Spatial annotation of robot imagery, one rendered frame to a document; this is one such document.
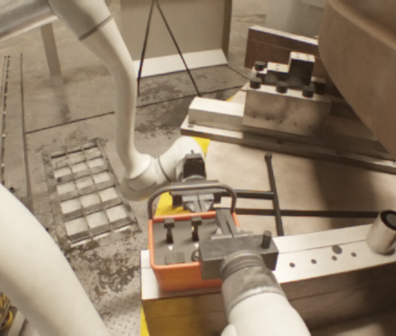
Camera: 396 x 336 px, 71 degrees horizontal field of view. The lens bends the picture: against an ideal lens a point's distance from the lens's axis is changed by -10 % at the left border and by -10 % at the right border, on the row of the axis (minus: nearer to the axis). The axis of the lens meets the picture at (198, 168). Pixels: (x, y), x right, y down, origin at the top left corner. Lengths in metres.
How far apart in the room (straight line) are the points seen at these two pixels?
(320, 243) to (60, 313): 0.70
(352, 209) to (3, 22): 1.58
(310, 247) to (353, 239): 0.14
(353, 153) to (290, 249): 1.18
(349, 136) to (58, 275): 1.74
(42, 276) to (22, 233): 0.04
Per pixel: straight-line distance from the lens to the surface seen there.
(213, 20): 3.86
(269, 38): 2.80
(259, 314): 0.40
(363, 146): 1.90
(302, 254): 0.83
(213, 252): 0.51
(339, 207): 1.58
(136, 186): 0.95
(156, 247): 0.65
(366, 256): 0.90
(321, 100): 1.64
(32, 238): 0.26
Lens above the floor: 1.32
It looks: 39 degrees down
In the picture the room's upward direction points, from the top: 3 degrees clockwise
